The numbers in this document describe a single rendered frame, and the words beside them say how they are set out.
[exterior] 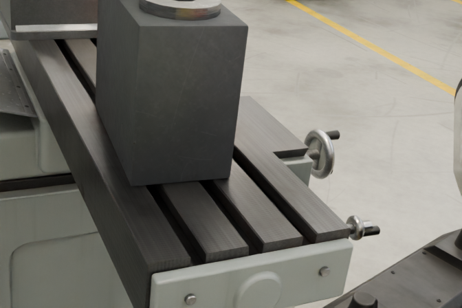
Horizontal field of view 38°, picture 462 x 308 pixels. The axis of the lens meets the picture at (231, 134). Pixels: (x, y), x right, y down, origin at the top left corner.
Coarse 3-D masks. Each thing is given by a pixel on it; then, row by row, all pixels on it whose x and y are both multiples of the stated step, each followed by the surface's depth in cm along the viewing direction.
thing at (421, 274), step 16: (448, 240) 135; (416, 256) 132; (432, 256) 133; (448, 256) 131; (384, 272) 126; (400, 272) 127; (416, 272) 127; (432, 272) 128; (448, 272) 128; (368, 288) 121; (384, 288) 122; (400, 288) 122; (416, 288) 123; (432, 288) 123; (448, 288) 124; (336, 304) 114; (352, 304) 109; (368, 304) 108; (384, 304) 118; (400, 304) 118; (416, 304) 119; (432, 304) 119; (448, 304) 120
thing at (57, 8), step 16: (0, 0) 122; (16, 0) 112; (32, 0) 113; (48, 0) 114; (64, 0) 115; (80, 0) 117; (96, 0) 118; (0, 16) 122; (16, 16) 113; (32, 16) 114; (48, 16) 115; (64, 16) 117; (80, 16) 118; (96, 16) 119; (16, 32) 113; (32, 32) 114; (48, 32) 115; (64, 32) 116; (80, 32) 118; (96, 32) 119
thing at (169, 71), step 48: (144, 0) 70; (192, 0) 74; (144, 48) 67; (192, 48) 69; (240, 48) 71; (96, 96) 90; (144, 96) 70; (192, 96) 72; (144, 144) 72; (192, 144) 74
